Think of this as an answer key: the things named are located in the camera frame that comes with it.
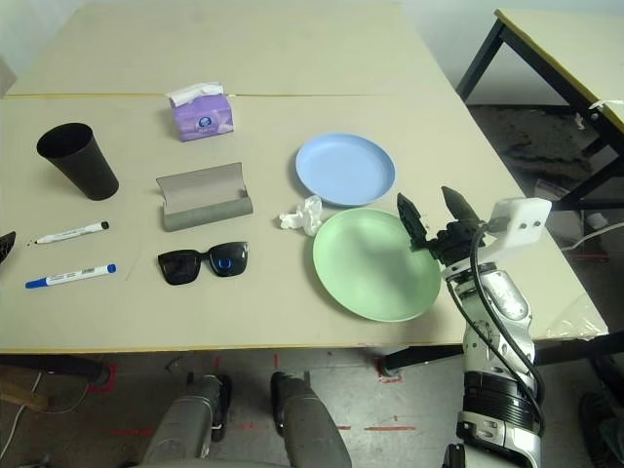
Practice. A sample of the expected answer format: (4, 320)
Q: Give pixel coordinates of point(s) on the black table foot bar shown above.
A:
(58, 365)
(424, 356)

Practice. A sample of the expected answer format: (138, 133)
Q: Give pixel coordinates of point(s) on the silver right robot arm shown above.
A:
(507, 302)

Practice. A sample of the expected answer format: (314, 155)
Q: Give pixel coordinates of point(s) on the clear plastic sheet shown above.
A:
(580, 322)

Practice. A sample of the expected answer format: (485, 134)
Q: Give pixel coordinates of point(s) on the white marker black cap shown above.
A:
(68, 234)

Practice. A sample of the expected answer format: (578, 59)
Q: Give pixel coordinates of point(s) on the grey robot leg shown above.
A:
(185, 424)
(307, 424)

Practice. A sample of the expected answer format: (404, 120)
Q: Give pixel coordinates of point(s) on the wooden plank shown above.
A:
(24, 397)

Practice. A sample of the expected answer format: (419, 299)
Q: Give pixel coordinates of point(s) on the black plastic cup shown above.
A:
(83, 170)

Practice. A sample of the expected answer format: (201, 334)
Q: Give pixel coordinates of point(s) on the grey robot right leg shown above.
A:
(307, 424)

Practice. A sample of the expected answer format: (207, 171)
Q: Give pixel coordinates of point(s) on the blue plate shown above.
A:
(341, 166)

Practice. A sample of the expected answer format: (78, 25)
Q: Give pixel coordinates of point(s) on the grey glasses case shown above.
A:
(205, 214)

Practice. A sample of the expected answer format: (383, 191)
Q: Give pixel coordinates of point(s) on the green plate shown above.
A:
(370, 273)

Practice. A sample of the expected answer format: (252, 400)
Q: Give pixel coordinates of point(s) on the beige table black frame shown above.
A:
(560, 49)

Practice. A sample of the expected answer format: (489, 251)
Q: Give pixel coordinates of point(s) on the grey flat packet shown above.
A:
(551, 187)

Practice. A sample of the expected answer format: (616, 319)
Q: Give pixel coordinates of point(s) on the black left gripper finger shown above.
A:
(6, 248)

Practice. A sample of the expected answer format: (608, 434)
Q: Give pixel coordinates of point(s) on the white marker blue cap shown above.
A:
(68, 276)

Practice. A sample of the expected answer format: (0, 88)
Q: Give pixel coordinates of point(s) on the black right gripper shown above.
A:
(453, 244)

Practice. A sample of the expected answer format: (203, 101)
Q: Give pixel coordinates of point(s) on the grey robot left leg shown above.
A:
(185, 424)

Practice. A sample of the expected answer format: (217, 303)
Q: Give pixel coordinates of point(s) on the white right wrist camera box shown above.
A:
(521, 219)

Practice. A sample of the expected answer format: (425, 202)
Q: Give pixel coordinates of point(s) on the black sunglasses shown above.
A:
(178, 265)

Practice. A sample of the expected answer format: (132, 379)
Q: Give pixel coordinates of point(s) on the purple tissue pack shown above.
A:
(202, 119)

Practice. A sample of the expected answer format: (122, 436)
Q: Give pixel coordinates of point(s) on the white tissue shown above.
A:
(304, 214)

